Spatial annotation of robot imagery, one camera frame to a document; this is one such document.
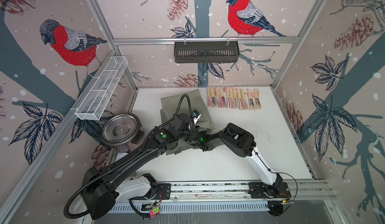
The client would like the green canvas tote bag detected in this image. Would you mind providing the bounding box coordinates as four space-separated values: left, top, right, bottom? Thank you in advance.
160 88 216 156

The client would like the black grey wooden folding fan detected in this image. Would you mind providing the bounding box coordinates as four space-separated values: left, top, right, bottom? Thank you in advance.
210 88 218 108

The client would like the pink wooden folding fan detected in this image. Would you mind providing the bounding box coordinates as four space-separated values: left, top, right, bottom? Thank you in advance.
207 87 213 107

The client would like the grey pink folding fan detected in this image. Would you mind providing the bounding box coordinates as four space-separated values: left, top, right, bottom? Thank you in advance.
233 88 239 109

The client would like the red blossom white folding fan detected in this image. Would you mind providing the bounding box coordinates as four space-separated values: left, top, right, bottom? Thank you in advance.
223 87 231 109

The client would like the pink striped folding fan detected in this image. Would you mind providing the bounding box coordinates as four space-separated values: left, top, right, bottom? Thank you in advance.
227 88 234 109

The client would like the pink tassel folding fan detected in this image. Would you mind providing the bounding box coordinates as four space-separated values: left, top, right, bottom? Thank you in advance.
240 89 249 110

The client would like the eleventh wooden folding fan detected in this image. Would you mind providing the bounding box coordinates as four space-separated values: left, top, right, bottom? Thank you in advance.
253 88 262 110

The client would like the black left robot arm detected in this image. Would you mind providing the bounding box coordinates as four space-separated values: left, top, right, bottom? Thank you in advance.
79 110 201 220

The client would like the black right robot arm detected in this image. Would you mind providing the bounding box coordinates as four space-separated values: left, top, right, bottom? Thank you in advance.
186 123 284 199

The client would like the round steel plate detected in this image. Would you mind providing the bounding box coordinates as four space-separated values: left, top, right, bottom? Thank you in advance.
101 113 144 147

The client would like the pink small circuit board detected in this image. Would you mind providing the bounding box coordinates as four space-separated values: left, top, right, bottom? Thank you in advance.
149 207 160 219

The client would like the black right base connector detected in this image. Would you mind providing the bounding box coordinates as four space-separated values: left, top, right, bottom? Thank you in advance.
267 201 284 217

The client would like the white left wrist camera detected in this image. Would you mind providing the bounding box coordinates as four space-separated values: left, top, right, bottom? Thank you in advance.
191 110 202 127

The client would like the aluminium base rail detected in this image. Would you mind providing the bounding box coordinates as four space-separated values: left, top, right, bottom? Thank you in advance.
162 179 336 202

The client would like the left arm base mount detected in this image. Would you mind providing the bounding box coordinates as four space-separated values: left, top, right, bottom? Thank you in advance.
138 183 171 200

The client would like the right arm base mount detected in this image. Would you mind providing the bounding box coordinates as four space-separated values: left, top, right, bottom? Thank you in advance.
248 182 292 199

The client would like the black hanging wire basket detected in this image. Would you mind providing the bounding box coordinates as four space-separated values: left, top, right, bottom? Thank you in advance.
174 41 240 64

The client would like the white mesh wall shelf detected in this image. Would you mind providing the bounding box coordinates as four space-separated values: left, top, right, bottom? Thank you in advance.
75 56 128 120

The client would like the black corrugated cable conduit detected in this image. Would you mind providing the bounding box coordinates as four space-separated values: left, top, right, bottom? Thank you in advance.
64 94 193 219

